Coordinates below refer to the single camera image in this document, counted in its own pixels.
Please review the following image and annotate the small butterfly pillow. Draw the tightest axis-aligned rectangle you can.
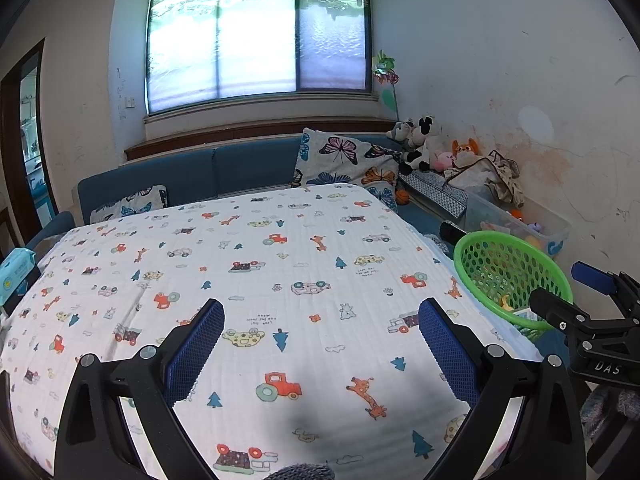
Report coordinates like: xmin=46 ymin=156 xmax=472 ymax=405
xmin=90 ymin=185 xmax=170 ymax=223

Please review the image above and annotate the black tube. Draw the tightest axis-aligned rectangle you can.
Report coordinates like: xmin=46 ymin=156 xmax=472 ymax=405
xmin=439 ymin=220 xmax=471 ymax=246

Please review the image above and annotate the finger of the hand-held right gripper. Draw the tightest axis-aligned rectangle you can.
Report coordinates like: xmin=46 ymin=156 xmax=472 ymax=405
xmin=528 ymin=287 xmax=594 ymax=342
xmin=571 ymin=261 xmax=627 ymax=297

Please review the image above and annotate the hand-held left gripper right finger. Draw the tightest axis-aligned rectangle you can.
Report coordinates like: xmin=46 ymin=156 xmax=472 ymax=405
xmin=417 ymin=298 xmax=587 ymax=480

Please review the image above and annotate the person's left hand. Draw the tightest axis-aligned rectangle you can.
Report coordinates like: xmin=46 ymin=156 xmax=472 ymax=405
xmin=270 ymin=462 xmax=336 ymax=480

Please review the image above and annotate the blue sofa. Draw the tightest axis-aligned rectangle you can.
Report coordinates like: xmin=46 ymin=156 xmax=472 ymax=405
xmin=25 ymin=132 xmax=568 ymax=361

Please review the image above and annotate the orange fox plush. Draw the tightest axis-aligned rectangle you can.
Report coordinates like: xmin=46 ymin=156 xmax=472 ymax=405
xmin=451 ymin=137 xmax=481 ymax=166

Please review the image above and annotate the large butterfly pillow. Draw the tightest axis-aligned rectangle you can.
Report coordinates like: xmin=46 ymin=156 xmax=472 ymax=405
xmin=292 ymin=128 xmax=403 ymax=208

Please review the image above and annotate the grey husky plush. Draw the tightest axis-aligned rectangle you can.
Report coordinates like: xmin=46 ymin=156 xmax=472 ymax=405
xmin=387 ymin=120 xmax=416 ymax=148

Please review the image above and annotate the brown wooden ledge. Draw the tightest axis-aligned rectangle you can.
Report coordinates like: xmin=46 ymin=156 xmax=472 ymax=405
xmin=124 ymin=117 xmax=401 ymax=162

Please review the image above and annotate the green plastic basket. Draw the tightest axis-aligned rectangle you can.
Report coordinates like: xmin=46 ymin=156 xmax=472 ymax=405
xmin=453 ymin=231 xmax=574 ymax=332

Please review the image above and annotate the white printed tablecloth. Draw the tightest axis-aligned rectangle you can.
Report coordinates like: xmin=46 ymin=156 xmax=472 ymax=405
xmin=0 ymin=183 xmax=546 ymax=480

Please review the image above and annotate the blue wet wipes pack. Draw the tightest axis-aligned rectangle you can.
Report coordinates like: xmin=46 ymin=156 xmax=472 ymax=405
xmin=0 ymin=247 xmax=38 ymax=306

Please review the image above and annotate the black white cow plush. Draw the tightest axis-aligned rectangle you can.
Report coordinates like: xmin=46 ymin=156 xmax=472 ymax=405
xmin=400 ymin=116 xmax=436 ymax=173

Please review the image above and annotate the person's right hand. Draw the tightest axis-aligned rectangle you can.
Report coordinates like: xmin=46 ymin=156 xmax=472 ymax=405
xmin=580 ymin=385 xmax=640 ymax=433

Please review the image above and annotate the clear plastic storage box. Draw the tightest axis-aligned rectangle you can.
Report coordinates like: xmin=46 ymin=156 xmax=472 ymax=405
xmin=462 ymin=192 xmax=572 ymax=261

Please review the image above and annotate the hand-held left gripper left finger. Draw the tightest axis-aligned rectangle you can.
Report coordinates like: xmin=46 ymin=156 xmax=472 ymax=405
xmin=55 ymin=298 xmax=226 ymax=480

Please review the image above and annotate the black white patterned mat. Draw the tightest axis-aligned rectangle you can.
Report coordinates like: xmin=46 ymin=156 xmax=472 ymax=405
xmin=400 ymin=170 xmax=468 ymax=218

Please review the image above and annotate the brown door frame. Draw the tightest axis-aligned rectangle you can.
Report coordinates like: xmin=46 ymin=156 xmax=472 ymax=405
xmin=0 ymin=37 xmax=58 ymax=241

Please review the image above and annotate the colourful pinwheel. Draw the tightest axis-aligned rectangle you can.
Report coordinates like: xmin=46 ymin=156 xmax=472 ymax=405
xmin=371 ymin=50 xmax=401 ymax=116

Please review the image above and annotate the window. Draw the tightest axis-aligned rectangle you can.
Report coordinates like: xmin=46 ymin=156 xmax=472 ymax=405
xmin=145 ymin=0 xmax=373 ymax=116

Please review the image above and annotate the beige printed cloth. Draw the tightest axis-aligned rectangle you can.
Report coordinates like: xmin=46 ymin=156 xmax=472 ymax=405
xmin=445 ymin=150 xmax=525 ymax=208

